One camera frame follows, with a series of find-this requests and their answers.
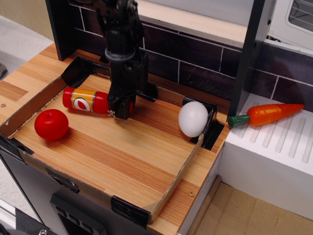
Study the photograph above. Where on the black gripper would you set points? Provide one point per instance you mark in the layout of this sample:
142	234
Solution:
129	73

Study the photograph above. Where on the orange toy carrot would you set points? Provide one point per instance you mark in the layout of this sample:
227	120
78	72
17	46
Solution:
265	114

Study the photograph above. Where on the white toy egg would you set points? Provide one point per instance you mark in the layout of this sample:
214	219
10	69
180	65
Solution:
193	118

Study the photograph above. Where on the light wooden shelf board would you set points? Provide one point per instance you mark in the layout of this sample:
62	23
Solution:
216	30

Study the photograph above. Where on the red hot sauce bottle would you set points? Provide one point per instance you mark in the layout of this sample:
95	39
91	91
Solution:
85	100

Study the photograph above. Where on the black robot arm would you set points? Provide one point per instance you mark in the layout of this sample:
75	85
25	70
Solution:
121	27

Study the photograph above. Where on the white grooved sink drainboard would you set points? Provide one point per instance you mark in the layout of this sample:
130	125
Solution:
273	162

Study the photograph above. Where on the black left shelf post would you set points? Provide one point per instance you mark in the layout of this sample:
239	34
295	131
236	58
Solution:
61	21

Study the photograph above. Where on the black shelf post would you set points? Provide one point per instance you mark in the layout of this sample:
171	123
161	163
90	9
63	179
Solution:
257	30
61	21

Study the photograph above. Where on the cardboard fence with black tape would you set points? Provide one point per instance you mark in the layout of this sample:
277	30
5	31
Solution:
142	170

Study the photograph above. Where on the red toy apple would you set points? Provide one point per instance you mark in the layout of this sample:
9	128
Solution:
51	124

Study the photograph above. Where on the black right shelf post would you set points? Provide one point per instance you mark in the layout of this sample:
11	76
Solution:
257	30

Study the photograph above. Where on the black oven control panel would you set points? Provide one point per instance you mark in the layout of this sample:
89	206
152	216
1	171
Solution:
75	221

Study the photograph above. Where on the white appliance with wire rack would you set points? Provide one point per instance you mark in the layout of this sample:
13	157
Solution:
292	23

